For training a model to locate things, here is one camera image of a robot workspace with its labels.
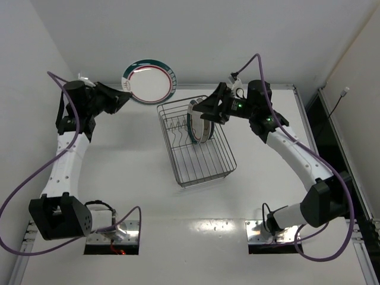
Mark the blue floral green plate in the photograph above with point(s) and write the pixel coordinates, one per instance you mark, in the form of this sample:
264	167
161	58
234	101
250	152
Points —
211	132

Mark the white plate dark rim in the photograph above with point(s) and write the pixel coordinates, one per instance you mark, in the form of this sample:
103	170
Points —
206	131

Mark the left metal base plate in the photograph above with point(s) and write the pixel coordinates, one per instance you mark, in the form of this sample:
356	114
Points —
126	233

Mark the metal base plate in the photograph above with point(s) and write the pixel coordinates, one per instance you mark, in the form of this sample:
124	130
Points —
126	233
257	235

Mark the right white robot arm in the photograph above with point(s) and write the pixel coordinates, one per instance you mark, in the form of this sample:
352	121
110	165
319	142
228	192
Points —
327	195

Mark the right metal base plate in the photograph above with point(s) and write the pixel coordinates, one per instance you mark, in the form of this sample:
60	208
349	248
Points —
257	235

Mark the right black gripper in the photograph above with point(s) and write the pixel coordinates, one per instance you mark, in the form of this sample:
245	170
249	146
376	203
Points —
221	102

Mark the aluminium frame rail right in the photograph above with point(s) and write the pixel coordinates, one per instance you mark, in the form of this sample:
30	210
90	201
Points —
365	236

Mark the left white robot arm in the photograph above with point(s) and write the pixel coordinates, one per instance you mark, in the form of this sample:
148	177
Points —
58	213

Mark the green red rimmed plate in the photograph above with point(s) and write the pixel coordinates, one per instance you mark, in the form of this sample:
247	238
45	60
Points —
150	81
195	124

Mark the grey wire dish rack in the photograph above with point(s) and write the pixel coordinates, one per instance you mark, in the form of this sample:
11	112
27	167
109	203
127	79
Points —
193	163

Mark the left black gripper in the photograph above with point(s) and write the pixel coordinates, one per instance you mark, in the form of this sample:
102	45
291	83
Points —
104	98

